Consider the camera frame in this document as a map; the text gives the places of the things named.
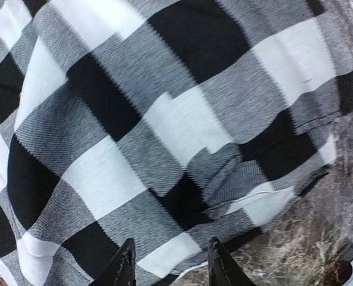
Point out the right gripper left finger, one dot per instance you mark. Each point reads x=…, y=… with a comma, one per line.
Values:
x=121, y=269

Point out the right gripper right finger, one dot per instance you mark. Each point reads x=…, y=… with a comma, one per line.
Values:
x=223, y=269

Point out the black white checkered shirt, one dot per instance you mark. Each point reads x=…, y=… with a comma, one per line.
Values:
x=159, y=125

